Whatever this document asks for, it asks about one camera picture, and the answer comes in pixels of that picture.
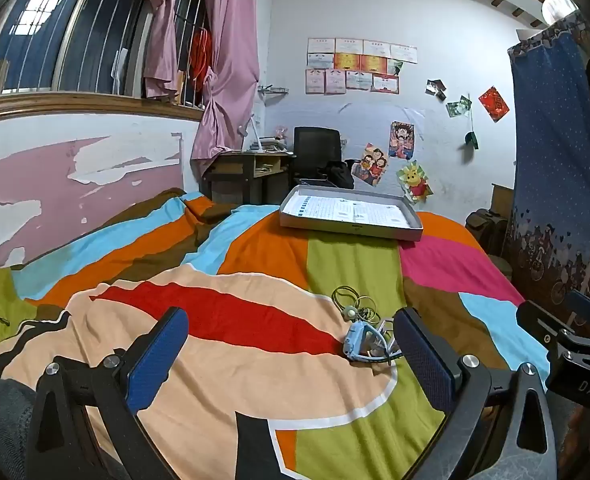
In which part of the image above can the yellow bear wall sticker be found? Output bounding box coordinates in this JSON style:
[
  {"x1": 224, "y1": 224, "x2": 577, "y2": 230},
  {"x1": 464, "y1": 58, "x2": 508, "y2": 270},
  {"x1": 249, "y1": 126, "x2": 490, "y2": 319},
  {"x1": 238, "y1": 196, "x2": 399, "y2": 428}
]
[{"x1": 395, "y1": 160, "x2": 434, "y2": 204}]

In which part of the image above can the group of wall certificates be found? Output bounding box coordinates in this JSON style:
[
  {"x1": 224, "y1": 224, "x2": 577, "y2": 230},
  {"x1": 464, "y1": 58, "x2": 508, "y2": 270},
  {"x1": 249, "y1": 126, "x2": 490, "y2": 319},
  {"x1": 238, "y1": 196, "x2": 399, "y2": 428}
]
[{"x1": 305, "y1": 36, "x2": 419, "y2": 96}]

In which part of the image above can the black bag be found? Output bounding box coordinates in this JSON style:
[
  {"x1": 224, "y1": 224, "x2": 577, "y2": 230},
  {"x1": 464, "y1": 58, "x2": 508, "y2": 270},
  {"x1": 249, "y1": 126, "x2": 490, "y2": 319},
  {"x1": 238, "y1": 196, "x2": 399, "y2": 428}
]
[{"x1": 325, "y1": 160, "x2": 356, "y2": 190}]

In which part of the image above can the cartoon fighter wall poster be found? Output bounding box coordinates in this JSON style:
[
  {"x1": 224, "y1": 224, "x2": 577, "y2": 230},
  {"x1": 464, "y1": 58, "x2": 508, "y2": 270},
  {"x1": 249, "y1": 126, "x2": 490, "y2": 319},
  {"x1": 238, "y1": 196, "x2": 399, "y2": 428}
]
[{"x1": 388, "y1": 120, "x2": 416, "y2": 161}]

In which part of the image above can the stack of books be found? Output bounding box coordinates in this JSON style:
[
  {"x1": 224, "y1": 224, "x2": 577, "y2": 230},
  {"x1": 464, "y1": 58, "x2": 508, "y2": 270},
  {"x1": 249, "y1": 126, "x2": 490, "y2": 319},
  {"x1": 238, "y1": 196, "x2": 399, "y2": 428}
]
[{"x1": 247, "y1": 136, "x2": 296, "y2": 154}]

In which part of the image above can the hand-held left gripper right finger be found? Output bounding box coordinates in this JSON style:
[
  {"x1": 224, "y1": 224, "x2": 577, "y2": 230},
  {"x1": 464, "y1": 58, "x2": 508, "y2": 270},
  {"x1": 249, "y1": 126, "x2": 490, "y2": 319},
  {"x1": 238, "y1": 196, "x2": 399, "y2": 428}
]
[{"x1": 392, "y1": 307, "x2": 558, "y2": 480}]

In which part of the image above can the red paper wall decoration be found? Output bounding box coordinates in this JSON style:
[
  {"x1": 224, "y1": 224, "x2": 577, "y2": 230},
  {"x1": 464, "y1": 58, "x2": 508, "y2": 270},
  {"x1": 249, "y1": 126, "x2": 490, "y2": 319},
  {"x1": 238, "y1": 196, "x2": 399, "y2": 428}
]
[{"x1": 478, "y1": 86, "x2": 511, "y2": 123}]

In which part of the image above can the brown cardboard box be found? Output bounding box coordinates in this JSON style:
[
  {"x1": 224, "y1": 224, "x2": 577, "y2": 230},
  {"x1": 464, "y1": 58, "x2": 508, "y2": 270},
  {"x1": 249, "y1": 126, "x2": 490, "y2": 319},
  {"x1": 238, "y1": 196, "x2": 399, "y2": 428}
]
[{"x1": 491, "y1": 183, "x2": 516, "y2": 221}]

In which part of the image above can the wooden desk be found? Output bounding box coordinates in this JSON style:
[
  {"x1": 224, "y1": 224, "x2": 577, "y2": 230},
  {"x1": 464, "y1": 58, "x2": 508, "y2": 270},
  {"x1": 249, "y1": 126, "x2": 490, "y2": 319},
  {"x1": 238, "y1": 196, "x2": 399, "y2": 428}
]
[{"x1": 206, "y1": 149, "x2": 297, "y2": 206}]

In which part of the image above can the green wall hook ornament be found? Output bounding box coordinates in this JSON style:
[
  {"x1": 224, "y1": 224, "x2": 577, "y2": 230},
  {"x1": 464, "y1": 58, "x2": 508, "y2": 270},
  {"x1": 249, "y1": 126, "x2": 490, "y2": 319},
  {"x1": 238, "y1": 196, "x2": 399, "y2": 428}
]
[{"x1": 464, "y1": 94, "x2": 480, "y2": 151}]

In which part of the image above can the black office chair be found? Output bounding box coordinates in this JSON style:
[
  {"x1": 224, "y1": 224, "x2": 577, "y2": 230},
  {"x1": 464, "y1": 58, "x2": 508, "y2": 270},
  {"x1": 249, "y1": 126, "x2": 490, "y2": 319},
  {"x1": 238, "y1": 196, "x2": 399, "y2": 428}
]
[{"x1": 289, "y1": 126, "x2": 357, "y2": 192}]

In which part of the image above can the blue printed curtain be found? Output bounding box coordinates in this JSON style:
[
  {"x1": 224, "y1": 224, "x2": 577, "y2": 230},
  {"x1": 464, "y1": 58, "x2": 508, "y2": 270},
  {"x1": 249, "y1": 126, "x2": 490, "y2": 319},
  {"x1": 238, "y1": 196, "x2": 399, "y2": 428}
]
[{"x1": 504, "y1": 9, "x2": 590, "y2": 307}]

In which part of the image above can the blue wrist watch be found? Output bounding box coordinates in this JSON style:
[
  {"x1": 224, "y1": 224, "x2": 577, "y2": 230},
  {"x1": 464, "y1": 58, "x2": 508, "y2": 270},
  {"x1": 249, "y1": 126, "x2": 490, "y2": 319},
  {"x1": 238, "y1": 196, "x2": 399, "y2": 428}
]
[{"x1": 342, "y1": 321, "x2": 393, "y2": 365}]

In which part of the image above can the cartoon family wall poster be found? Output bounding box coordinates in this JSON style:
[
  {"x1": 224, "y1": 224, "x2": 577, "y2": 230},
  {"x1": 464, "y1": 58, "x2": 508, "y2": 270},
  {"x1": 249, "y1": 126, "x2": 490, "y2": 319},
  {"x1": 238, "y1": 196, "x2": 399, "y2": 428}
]
[{"x1": 351, "y1": 142, "x2": 390, "y2": 187}]

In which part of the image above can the colourful patchwork blanket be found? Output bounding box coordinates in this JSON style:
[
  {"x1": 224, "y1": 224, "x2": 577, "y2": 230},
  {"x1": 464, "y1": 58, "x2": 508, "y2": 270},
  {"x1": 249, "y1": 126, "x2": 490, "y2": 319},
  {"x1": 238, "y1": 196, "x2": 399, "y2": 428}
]
[{"x1": 0, "y1": 187, "x2": 551, "y2": 480}]

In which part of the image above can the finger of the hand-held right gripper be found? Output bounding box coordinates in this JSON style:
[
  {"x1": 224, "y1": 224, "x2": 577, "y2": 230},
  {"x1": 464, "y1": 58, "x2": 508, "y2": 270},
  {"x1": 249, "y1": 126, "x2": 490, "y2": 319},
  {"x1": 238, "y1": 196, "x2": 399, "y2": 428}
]
[
  {"x1": 564, "y1": 290, "x2": 590, "y2": 328},
  {"x1": 516, "y1": 299, "x2": 563, "y2": 342}
]

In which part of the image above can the white chain keychain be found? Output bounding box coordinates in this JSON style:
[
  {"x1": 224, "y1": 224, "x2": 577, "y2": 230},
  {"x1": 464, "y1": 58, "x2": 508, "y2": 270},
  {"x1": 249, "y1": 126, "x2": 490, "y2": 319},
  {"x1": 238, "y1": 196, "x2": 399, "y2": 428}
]
[{"x1": 356, "y1": 297, "x2": 402, "y2": 361}]

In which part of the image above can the grey shallow cardboard box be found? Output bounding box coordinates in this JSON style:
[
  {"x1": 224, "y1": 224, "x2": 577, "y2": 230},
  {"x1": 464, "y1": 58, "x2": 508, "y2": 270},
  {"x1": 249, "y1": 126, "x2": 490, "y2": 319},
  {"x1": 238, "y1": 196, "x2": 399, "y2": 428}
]
[{"x1": 279, "y1": 184, "x2": 424, "y2": 242}]

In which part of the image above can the person's grey trouser leg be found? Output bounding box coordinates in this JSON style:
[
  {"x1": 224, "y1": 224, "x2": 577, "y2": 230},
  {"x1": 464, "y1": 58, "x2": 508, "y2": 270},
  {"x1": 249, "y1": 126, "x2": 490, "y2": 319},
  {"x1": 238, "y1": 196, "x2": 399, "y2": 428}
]
[{"x1": 0, "y1": 377, "x2": 38, "y2": 480}]

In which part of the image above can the barred window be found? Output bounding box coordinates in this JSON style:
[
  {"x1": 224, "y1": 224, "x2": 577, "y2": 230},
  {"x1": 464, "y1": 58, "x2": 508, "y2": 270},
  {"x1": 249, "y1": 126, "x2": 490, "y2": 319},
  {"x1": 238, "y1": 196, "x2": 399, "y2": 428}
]
[{"x1": 0, "y1": 0, "x2": 211, "y2": 111}]

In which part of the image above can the pink curtain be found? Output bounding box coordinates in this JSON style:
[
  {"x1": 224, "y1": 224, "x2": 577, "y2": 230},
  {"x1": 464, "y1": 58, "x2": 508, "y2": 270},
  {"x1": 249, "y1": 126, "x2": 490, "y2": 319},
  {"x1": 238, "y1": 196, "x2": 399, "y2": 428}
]
[
  {"x1": 190, "y1": 0, "x2": 262, "y2": 181},
  {"x1": 125, "y1": 0, "x2": 187, "y2": 106}
]

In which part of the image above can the white desk lamp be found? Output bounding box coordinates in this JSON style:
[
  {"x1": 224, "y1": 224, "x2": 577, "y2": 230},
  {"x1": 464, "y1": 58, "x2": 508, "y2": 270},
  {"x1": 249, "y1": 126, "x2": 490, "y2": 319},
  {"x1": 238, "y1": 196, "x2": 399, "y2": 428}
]
[{"x1": 239, "y1": 114, "x2": 264, "y2": 153}]

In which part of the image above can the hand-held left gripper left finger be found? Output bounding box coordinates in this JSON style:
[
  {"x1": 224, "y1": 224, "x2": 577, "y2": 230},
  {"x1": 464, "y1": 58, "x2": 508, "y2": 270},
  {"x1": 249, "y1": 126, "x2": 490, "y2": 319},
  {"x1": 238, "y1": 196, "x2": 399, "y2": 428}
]
[{"x1": 25, "y1": 306, "x2": 191, "y2": 480}]

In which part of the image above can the orange hanging cord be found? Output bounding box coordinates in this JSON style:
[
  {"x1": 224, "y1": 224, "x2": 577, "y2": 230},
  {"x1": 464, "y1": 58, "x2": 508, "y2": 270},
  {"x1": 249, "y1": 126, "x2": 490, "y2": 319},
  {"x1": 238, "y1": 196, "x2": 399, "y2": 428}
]
[{"x1": 190, "y1": 27, "x2": 214, "y2": 84}]

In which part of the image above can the green wall photo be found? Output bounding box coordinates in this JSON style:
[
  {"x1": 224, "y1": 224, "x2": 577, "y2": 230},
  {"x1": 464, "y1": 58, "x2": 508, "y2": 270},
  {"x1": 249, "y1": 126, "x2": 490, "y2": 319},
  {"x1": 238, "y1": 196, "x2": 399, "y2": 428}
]
[{"x1": 446, "y1": 94, "x2": 474, "y2": 119}]

